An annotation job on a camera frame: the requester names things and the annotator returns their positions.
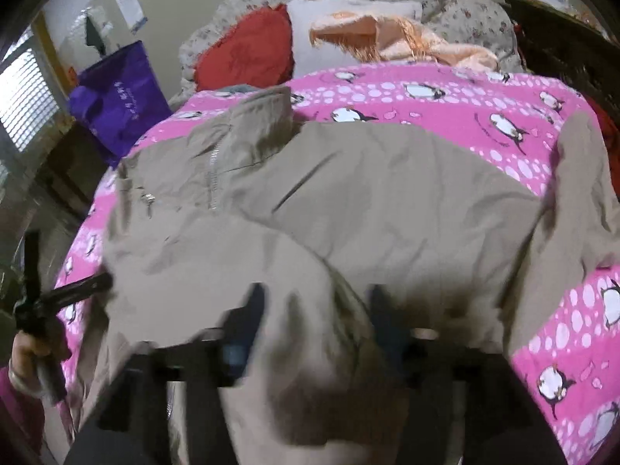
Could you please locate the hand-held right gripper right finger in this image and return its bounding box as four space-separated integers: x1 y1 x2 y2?
367 285 531 398

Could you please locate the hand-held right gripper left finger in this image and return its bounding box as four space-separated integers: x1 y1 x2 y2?
99 282 267 428

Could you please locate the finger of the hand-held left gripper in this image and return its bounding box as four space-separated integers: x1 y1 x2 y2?
23 230 43 302
41 272 115 309

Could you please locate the beige jacket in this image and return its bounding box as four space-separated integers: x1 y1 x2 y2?
72 84 620 465

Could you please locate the person's left forearm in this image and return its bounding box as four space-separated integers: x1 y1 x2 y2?
0 365 45 452

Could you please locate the person's left hand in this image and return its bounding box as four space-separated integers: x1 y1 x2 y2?
10 330 69 389

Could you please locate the dark wooden cabinet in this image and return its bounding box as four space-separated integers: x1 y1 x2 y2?
29 121 122 233

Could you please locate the window with blinds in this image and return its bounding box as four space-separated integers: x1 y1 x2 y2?
0 24 64 156

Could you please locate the purple bag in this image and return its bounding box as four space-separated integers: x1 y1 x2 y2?
67 40 170 168

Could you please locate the pink penguin print blanket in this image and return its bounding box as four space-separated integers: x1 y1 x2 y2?
51 64 620 446

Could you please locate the white pillow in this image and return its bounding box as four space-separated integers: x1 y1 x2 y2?
286 0 423 78

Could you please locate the red pillow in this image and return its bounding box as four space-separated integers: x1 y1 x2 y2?
194 4 296 93

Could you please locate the orange fringed cloth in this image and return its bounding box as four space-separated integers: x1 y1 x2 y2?
309 10 499 72

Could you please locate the red cloth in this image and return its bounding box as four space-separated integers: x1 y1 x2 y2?
588 94 620 148

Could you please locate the floral quilt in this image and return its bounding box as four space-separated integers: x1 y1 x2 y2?
167 0 526 107

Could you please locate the white wall paper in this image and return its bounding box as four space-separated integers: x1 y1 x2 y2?
109 0 148 30

